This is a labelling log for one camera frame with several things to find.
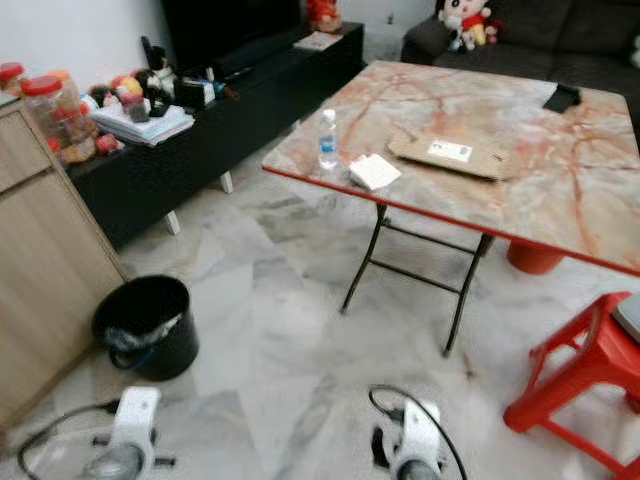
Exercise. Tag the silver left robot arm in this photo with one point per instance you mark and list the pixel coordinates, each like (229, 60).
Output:
(120, 464)

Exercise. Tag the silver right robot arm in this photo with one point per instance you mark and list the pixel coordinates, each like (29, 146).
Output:
(418, 473)

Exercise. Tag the black rubbish bin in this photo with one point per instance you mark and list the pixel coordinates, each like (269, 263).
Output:
(175, 345)

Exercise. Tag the red plastic stool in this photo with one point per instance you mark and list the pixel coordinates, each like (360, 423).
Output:
(585, 370)

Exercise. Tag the red plastic bucket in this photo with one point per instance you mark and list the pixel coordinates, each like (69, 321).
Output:
(534, 258)

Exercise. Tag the white tissue pack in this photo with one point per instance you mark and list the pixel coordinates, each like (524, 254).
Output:
(375, 172)

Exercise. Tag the clear plastic water bottle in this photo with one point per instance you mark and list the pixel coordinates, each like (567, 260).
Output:
(327, 146)

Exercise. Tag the flat brown cardboard box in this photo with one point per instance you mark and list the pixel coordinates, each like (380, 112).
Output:
(485, 158)

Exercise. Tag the light wooden cabinet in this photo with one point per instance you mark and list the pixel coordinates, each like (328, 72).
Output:
(55, 270)

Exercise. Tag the marble top folding table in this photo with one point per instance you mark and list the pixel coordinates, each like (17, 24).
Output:
(480, 110)

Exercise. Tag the long black tv console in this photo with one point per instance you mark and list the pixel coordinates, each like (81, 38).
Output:
(240, 120)

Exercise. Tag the small black case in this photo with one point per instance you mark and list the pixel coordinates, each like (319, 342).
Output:
(562, 98)

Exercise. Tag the white paper stack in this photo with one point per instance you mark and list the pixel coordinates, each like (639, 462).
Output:
(145, 126)

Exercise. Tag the flat pale booklet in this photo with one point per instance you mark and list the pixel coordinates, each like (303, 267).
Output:
(319, 41)

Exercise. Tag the plush doll red scarf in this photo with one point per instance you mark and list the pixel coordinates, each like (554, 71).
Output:
(468, 22)

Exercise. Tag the black white toy figure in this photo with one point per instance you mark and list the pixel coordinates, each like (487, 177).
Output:
(158, 75)

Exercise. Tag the large red lid snack jar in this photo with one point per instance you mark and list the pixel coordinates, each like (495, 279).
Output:
(65, 118)

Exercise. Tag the red figurine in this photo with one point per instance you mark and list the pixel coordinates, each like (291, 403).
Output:
(324, 13)

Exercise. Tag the small red lid jar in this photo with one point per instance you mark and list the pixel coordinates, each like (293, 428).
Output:
(11, 76)

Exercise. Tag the dark grey sofa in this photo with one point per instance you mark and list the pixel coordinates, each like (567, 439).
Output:
(560, 40)

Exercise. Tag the black television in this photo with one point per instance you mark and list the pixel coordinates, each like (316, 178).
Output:
(225, 28)

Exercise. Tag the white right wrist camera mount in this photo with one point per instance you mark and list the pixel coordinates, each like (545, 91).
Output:
(420, 432)

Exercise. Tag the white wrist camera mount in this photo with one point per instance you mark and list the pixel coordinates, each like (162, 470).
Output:
(420, 432)
(138, 415)

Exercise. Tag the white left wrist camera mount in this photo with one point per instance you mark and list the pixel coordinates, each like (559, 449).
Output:
(138, 415)

